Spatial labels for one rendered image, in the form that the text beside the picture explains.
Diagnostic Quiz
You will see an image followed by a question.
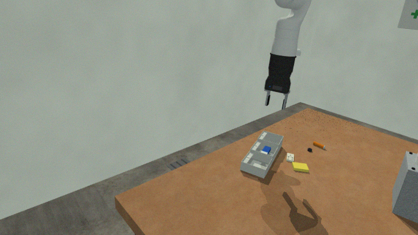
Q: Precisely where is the yellow sticky note pad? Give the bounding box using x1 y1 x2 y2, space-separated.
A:
292 162 309 172

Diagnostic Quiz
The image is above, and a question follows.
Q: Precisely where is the grey rack of three bins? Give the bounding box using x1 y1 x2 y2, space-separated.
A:
240 131 284 178

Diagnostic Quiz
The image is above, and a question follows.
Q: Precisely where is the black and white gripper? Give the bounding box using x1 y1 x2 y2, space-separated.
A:
265 37 301 110

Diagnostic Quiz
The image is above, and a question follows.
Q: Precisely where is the white domino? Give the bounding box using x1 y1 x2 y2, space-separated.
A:
286 153 294 162

